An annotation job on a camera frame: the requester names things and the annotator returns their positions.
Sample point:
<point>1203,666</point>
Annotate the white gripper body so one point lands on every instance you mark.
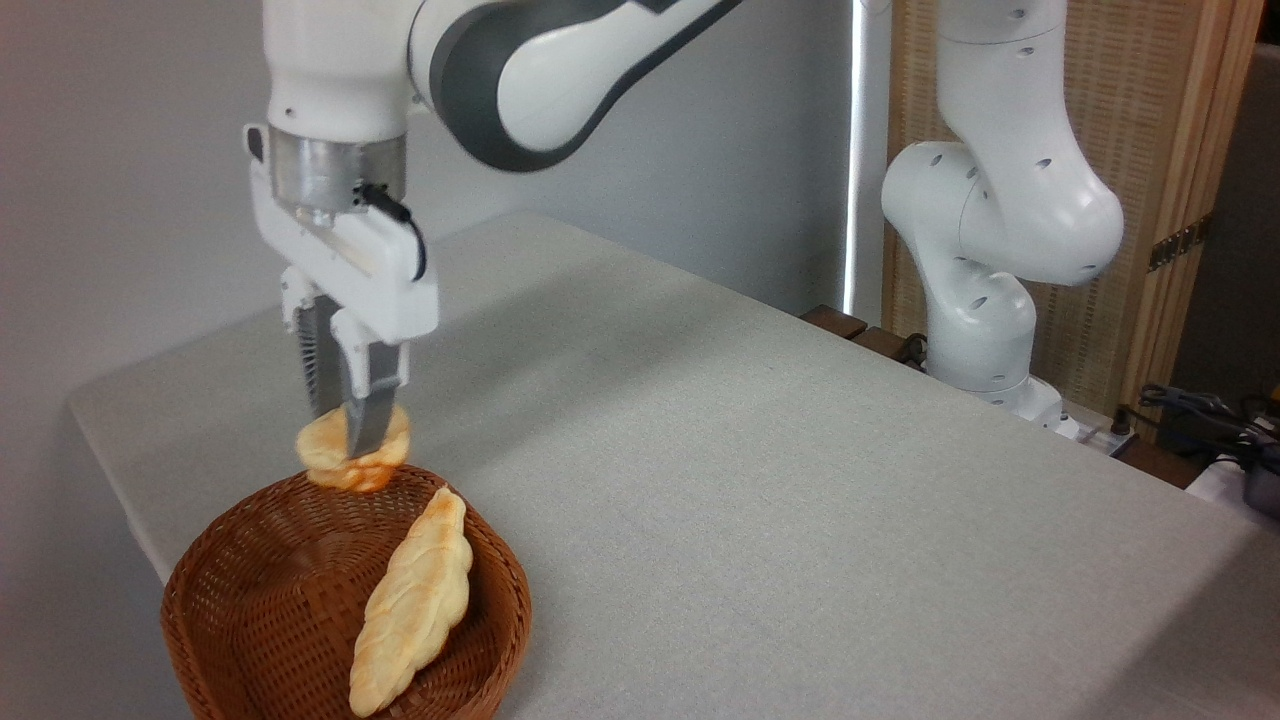
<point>350,260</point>

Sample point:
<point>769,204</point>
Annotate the wooden woven folding screen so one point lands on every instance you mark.
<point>1130,100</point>

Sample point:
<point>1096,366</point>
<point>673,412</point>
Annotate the metal screen hinge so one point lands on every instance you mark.
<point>1178,243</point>

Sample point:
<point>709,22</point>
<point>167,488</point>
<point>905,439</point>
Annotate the dark wooden block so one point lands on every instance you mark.
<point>833,321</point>
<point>882,344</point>

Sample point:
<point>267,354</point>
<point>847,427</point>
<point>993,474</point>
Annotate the white vertical wall trim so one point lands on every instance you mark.
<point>868,150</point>

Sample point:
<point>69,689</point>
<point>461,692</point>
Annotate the long braided bread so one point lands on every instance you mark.
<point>415,600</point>

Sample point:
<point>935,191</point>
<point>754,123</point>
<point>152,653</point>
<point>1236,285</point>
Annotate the brown wicker basket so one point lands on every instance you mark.
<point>250,620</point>

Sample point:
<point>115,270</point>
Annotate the round bread roll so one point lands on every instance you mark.
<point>325,450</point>

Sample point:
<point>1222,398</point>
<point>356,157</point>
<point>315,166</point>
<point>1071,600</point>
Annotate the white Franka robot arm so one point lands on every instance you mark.
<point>1000,200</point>

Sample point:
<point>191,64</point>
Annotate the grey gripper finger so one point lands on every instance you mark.
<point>370,400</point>
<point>318,360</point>

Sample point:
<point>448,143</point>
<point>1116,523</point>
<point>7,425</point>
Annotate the grey tablecloth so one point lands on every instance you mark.
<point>750,500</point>

